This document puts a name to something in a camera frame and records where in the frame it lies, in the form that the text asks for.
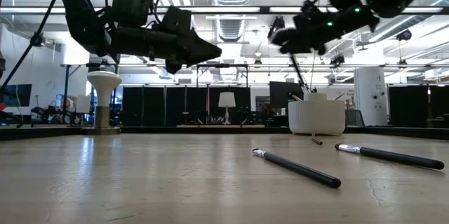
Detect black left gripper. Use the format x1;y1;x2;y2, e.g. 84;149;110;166
105;26;223;75

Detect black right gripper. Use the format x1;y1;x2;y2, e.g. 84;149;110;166
269;4;380;56

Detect black ceiling spotlight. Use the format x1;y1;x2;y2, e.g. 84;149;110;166
29;32;47;48
268;15;286;41
396;29;413;42

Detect black partition panels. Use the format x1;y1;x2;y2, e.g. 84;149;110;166
121;86;252;127
388;85;449;129

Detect black computer monitor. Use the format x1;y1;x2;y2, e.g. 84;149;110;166
269;81;304;110

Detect small white shade lamp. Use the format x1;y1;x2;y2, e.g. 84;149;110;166
217;91;236;126

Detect black overhead light bar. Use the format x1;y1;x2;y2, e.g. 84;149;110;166
0;5;445;15

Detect cream round brush organizer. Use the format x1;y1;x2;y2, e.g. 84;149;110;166
288;92;347;136

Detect white column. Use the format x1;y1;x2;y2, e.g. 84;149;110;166
353;68;389;127

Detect white mushroom table lamp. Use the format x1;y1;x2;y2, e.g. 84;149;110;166
86;71;123;136

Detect grey chair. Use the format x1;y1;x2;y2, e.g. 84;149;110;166
346;108;366;128

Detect small white box lampshade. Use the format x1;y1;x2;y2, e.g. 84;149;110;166
76;94;92;114

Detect thin hanging cable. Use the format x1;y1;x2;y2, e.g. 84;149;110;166
309;54;316;91

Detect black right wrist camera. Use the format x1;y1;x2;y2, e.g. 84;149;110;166
293;0;321;20

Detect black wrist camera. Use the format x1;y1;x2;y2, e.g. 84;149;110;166
293;0;321;20
160;5;193;36

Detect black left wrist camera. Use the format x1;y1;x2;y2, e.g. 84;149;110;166
160;5;193;36

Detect black aluminium table frame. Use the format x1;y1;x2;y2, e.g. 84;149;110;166
0;124;449;141

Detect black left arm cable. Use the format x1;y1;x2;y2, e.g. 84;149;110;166
0;0;60;93

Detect dark wall screen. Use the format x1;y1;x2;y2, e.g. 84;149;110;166
0;84;33;108

